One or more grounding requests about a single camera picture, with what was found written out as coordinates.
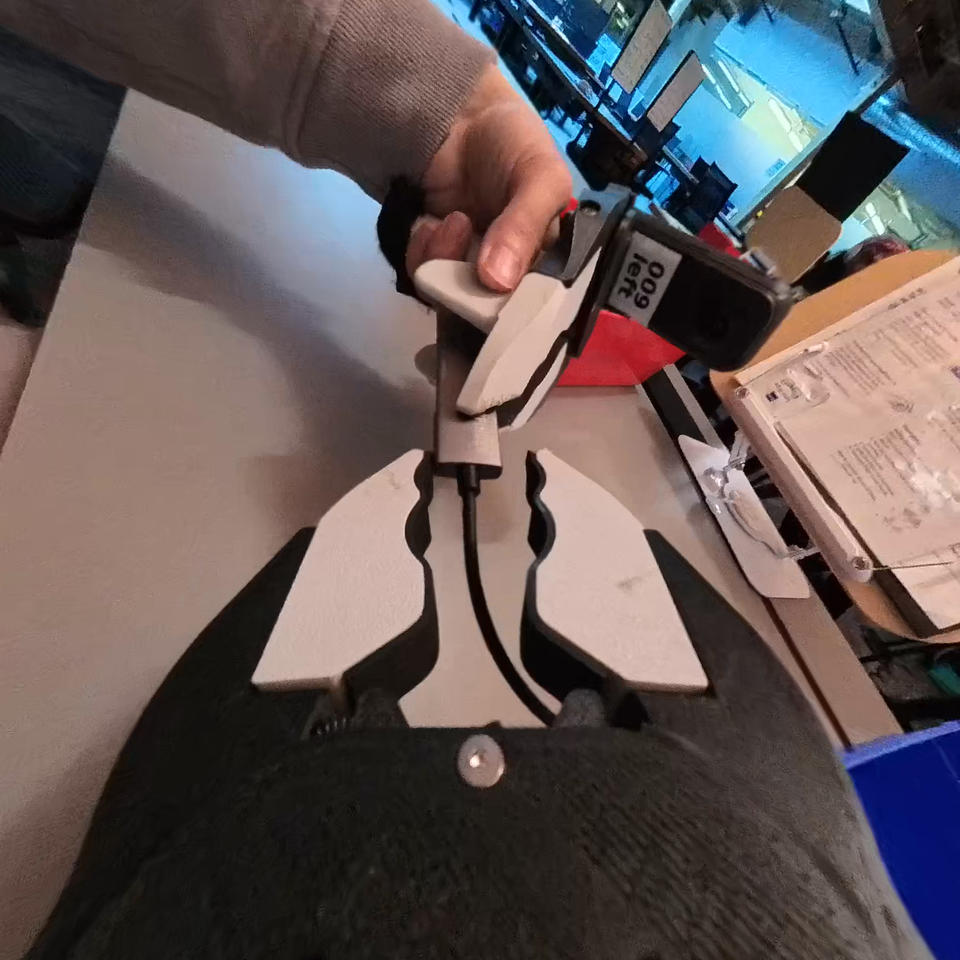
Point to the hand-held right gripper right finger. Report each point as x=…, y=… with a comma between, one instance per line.
x=615, y=600

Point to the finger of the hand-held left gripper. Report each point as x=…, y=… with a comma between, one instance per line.
x=510, y=352
x=583, y=315

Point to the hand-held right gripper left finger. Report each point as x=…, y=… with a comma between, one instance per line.
x=345, y=592

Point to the person's left forearm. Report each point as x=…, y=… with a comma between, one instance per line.
x=300, y=75

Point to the grey desk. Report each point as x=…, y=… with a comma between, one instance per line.
x=187, y=375

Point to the person's left hand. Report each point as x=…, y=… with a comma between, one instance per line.
x=495, y=172

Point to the red plastic bin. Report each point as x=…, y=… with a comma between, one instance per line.
x=622, y=352

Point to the instruction sheets on wooden stand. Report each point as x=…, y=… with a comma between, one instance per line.
x=795, y=322

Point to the printed instruction sheet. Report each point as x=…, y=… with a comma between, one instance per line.
x=900, y=315

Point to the black monitor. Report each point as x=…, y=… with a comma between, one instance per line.
x=851, y=165

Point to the printed exercise sheet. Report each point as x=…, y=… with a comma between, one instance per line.
x=885, y=450

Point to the blue plastic bin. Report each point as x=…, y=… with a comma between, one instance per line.
x=915, y=825

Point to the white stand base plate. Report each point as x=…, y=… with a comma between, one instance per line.
x=757, y=547

